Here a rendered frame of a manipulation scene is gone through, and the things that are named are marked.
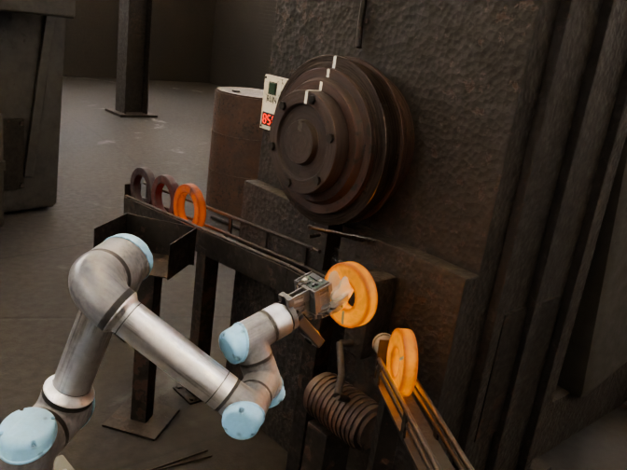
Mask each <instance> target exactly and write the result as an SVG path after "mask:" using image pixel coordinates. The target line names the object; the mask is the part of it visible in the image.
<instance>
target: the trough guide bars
mask: <svg viewBox="0 0 627 470"><path fill-rule="evenodd" d="M377 362H378V365H377V366H376V369H377V373H376V380H375V386H376V388H377V386H378V385H380V379H382V381H383V384H384V386H385V388H386V390H387V392H388V393H389V395H390V397H391V399H392V401H393V403H394V405H395V407H396V409H397V412H398V414H399V416H400V418H401V420H402V424H401V429H400V435H399V437H400V439H401V441H402V442H403V438H405V436H406V431H408V433H409V435H410V437H411V440H412V442H413V444H414V446H415V447H416V449H417V451H418V453H419V455H420V456H421V458H422V460H423V462H424V464H425V467H426V469H427V470H441V468H440V466H439V463H438V462H437V460H436V458H435V456H434V454H433V452H432V451H431V449H430V447H429V446H428V444H427V442H426V440H425V438H424V436H423V434H422V432H421V430H420V429H419V427H418V425H417V423H416V421H415V419H414V418H413V417H412V415H411V412H410V410H409V408H408V407H407V405H406V403H405V401H404V399H403V397H402V395H401V394H400V392H399V390H398V388H397V386H396V385H395V383H394V381H393V379H392V377H391V375H390V373H389V372H388V370H387V368H386V366H385V364H384V362H383V360H382V358H381V357H378V358H377ZM415 385H416V386H414V389H413V392H414V394H415V396H416V397H417V399H418V401H419V402H420V404H421V406H422V408H423V409H424V411H425V413H426V415H427V417H428V418H429V420H430V421H431V423H432V424H433V426H434V432H433V436H434V437H435V438H436V440H437V441H439V437H440V439H441V440H442V442H443V444H444V445H445V447H446V449H447V451H449V453H450V455H451V456H452V458H453V461H454V462H455V464H456V466H457V467H458V469H459V470H475V469H474V468H473V466H472V464H471V463H470V461H469V460H468V458H467V456H466V455H465V453H464V452H463V451H462V449H461V447H460V446H459V444H458V443H457V441H456V439H455V438H454V436H453V434H452V432H451V431H450V429H449V428H448V426H447V424H446V423H445V421H444V420H443V419H442V417H441V415H440V414H439V412H438V410H437V409H436V407H435V406H434V404H433V403H432V401H431V399H430V398H429V396H428V395H427V393H426V391H425V389H424V388H423V386H422V384H421V383H420V381H418V379H416V382H415ZM418 390H419V391H418ZM434 416H435V417H434ZM450 442H451V443H450ZM458 456H459V457H458Z"/></svg>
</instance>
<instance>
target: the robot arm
mask: <svg viewBox="0 0 627 470"><path fill-rule="evenodd" d="M152 268H153V256H152V254H151V252H150V250H149V248H148V246H147V245H146V244H145V243H144V242H143V241H142V240H141V239H139V238H138V237H136V236H134V235H132V234H127V233H120V234H117V235H114V236H111V237H108V238H106V239H105V240H104V241H103V242H102V243H100V244H99V245H97V246H96V247H94V248H92V249H91V250H89V252H87V253H85V254H84V255H82V256H80V257H79V258H78V259H77V260H76V261H75V263H74V264H73V265H72V267H71V269H70V271H69V275H68V288H69V292H70V295H71V298H72V299H73V300H74V302H75V304H76V305H77V307H78V309H79V311H78V314H77V318H76V320H75V322H74V325H73V328H72V330H71V333H70V336H69V338H68V340H67V343H66V345H65V348H64V351H63V355H62V358H61V360H60V363H59V365H58V367H57V370H56V373H55V375H52V376H50V377H49V378H47V379H46V381H45V383H44V385H43V388H42V390H41V393H40V396H39V398H38V400H37V402H36V403H35V404H34V405H33V406H32V407H31V408H24V409H23V411H20V410H17V411H15V412H13V413H11V414H10V415H8V416H7V417H6V418H5V419H4V420H3V421H2V423H1V424H0V470H53V465H54V460H55V458H56V457H57V455H58V454H59V453H60V452H61V451H62V450H63V448H64V447H65V446H66V445H67V444H68V443H69V441H70V440H71V439H72V438H73V437H74V436H75V435H76V433H77V432H78V431H79V430H80V429H81V428H82V427H84V426H85V425H86V423H87V422H88V421H89V419H90V418H91V415H92V413H93V411H94V408H95V397H94V395H95V392H94V389H93V387H92V384H93V382H94V379H95V377H96V374H97V372H98V369H99V367H100V364H101V363H102V360H103V358H104V355H105V351H106V349H107V346H108V344H109V341H110V339H111V337H112V335H113V332H114V333H115V334H116V335H118V336H119V337H120V338H121V339H123V340H124V341H126V342H127V343H128V344H130V345H131V346H132V347H133V348H135V349H136V350H137V351H138V352H139V353H141V354H142V355H143V356H144V357H146V358H147V359H148V360H150V361H151V362H152V363H154V364H155V365H156V366H158V367H159V368H160V369H162V370H163V371H164V372H166V373H167V374H168V375H170V376H171V377H172V378H173V379H175V380H176V381H178V382H179V383H180V384H182V385H183V386H184V387H185V388H187V389H188V390H189V391H191V392H192V393H193V394H195V395H196V396H197V397H199V398H200V399H201V400H202V401H203V402H204V403H206V404H207V405H208V406H209V407H211V408H212V409H214V410H215V411H217V412H218V413H219V414H220V415H222V426H223V428H224V430H225V432H226V433H227V434H228V435H229V436H231V437H233V438H235V439H239V440H246V439H249V438H251V437H253V436H254V435H256V434H257V432H258V429H259V427H260V426H261V425H262V423H264V421H265V416H266V413H267V411H268V409H269V408H273V407H275V406H277V405H278V404H279V403H280V402H281V401H283V400H284V398H285V395H286V391H285V388H284V382H283V379H282V377H281V376H280V373H279V370H278V367H277V365H276V362H275V359H274V356H273V353H272V349H271V344H273V343H274V342H275V341H277V340H279V339H281V338H283V337H285V336H286V335H288V334H290V333H292V331H293V330H295V329H296V328H297V329H298V330H299V332H300V333H301V334H302V335H303V336H304V338H305V340H306V342H307V343H309V344H311V345H314V346H315V347H317V348H320V347H321V345H322V344H323V343H324V342H325V340H324V339H323V338H322V337H321V335H320V333H319V331H318V330H316V329H315V328H314V327H313V326H312V325H311V323H310V322H309V321H308V320H307V319H306V318H308V319H309V320H312V319H315V320H316V319H323V318H325V317H327V316H331V315H332V314H334V313H336V312H338V311H340V310H342V309H343V307H344V306H345V305H346V303H347V302H348V300H349V298H350V297H351V295H352V294H353V292H354V289H353V287H352V286H351V285H350V284H349V281H348V278H347V277H346V276H345V277H343V278H342V279H340V276H339V274H338V272H337V271H336V270H334V271H332V272H331V273H330V274H329V277H328V280H325V279H323V278H322V277H320V276H318V275H316V274H315V273H313V272H312V271H310V272H308V273H306V274H304V275H302V276H300V277H299V278H298V279H296V280H294V284H295V291H294V292H292V293H290V294H286V293H285V292H282V293H280V294H278V297H279V301H278V302H276V303H273V304H271V305H270V306H268V307H266V308H265V309H263V310H261V311H258V312H256V313H254V314H252V315H251V316H249V317H247V318H245V319H243V320H242V321H240V322H237V323H235V324H234V325H233V326H231V327H229V328H228V329H226V330H225V331H223V332H222V333H221V334H220V336H219V340H218V341H219V346H220V349H221V351H222V352H223V353H224V356H225V357H226V359H227V360H228V361H229V362H230V363H232V364H234V365H236V364H239V366H240V368H241V370H242V373H243V376H244V378H243V380H239V379H238V378H237V377H236V376H234V375H233V374H232V373H230V372H229V371H228V370H227V369H226V368H224V367H223V366H222V365H220V364H219V363H218V362H217V361H216V360H214V359H213V358H212V357H210V356H209V355H208V354H207V353H205V352H204V351H202V350H201V349H200V348H199V347H197V346H196V345H195V344H193V343H192V342H191V341H189V340H188V339H187V338H185V337H184V336H183V335H181V334H180V333H179V332H178V331H176V330H175V329H174V328H172V327H171V326H170V325H168V324H167V323H166V322H164V321H163V320H162V319H161V318H160V317H159V316H158V315H156V314H155V313H154V312H152V311H151V310H150V309H148V308H147V307H146V306H144V305H143V304H142V303H140V302H139V301H138V298H137V291H138V289H139V286H140V284H141V282H142V281H143V280H144V279H146V278H147V277H148V275H149V273H150V272H151V271H152ZM305 276H306V277H305ZM303 277H304V278H303ZM301 278H302V279H301ZM330 300H331V301H330ZM305 317H306V318H305Z"/></svg>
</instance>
